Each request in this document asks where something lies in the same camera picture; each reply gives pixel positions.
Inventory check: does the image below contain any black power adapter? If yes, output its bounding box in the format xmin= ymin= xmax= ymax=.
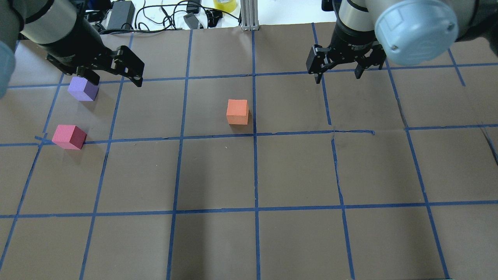
xmin=107 ymin=0 xmax=135 ymax=30

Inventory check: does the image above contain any aluminium frame post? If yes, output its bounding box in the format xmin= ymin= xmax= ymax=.
xmin=240 ymin=0 xmax=260 ymax=31

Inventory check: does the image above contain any pink foam cube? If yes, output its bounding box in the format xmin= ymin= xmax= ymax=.
xmin=51 ymin=124 xmax=87 ymax=150

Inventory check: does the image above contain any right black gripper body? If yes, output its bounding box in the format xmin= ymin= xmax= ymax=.
xmin=306 ymin=19 xmax=386 ymax=74

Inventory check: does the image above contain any orange foam cube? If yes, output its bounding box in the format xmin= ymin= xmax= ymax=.
xmin=226 ymin=99 xmax=249 ymax=125

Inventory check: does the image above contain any yellow tape roll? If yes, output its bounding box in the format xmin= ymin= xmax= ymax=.
xmin=213 ymin=0 xmax=237 ymax=13

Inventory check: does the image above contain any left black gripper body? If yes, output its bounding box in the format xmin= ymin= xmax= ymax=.
xmin=46 ymin=16 xmax=145 ymax=80

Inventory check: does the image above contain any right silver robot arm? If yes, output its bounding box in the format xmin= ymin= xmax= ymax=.
xmin=306 ymin=0 xmax=498 ymax=84

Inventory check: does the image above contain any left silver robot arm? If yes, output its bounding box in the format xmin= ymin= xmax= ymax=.
xmin=0 ymin=0 xmax=145 ymax=96

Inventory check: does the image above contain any brown paper mat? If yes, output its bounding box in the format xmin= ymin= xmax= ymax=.
xmin=0 ymin=23 xmax=498 ymax=280

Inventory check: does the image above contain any purple foam cube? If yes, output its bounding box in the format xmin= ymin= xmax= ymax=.
xmin=67 ymin=76 xmax=98 ymax=102

